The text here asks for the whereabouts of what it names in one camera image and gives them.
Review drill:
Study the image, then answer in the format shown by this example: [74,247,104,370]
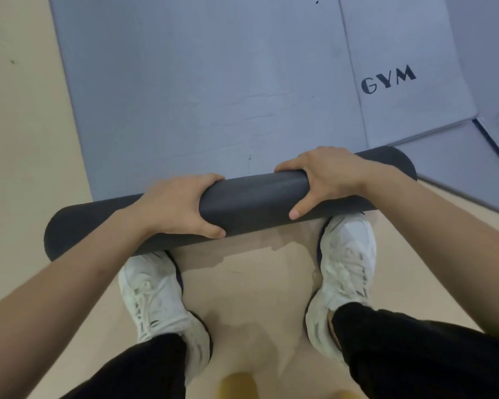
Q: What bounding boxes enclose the person's right forearm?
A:
[359,163,499,341]

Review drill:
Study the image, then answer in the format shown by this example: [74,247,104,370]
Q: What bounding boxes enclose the person's right hand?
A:
[273,146,373,221]

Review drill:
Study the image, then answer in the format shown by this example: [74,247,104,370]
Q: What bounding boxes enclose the person's left white sneaker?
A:
[118,249,213,385]

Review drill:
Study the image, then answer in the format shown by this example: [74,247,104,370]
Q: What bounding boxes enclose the person's left forearm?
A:
[0,205,150,399]

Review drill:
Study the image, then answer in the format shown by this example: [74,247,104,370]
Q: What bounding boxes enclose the person's right white sneaker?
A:
[304,211,377,364]

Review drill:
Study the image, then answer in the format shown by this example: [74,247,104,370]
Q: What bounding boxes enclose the person's white sneaker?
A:
[118,249,213,385]
[304,211,377,364]

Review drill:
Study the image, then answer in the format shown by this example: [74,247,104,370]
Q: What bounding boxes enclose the grey yoga mat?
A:
[442,0,499,167]
[393,120,499,221]
[43,0,418,262]
[338,0,479,149]

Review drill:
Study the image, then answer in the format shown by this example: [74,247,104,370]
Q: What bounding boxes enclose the yellow plastic stool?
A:
[218,371,360,399]

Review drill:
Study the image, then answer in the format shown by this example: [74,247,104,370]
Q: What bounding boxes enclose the person's left hand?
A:
[126,173,227,242]

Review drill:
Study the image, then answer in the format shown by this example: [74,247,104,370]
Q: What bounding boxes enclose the black trousers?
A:
[60,302,499,399]

